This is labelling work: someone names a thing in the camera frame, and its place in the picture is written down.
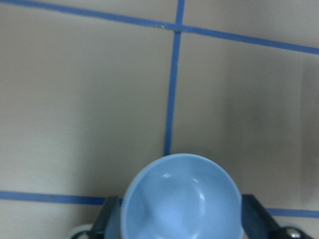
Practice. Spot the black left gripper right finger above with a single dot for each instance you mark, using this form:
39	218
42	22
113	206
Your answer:
256	221

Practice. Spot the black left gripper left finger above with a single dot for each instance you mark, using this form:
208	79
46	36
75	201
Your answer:
107	224

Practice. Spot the blue bowl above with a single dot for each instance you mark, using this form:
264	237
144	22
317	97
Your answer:
181	196

